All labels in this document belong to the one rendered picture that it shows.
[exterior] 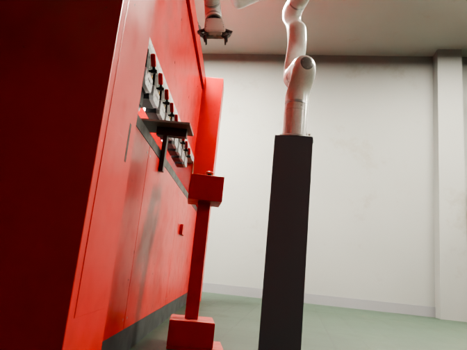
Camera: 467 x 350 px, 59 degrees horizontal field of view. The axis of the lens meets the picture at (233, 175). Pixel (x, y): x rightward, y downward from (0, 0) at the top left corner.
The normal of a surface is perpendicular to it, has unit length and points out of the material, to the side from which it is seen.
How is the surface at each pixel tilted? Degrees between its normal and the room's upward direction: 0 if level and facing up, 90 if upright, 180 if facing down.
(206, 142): 90
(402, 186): 90
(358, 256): 90
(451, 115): 90
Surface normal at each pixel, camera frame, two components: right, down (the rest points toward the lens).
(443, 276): -0.15, -0.22
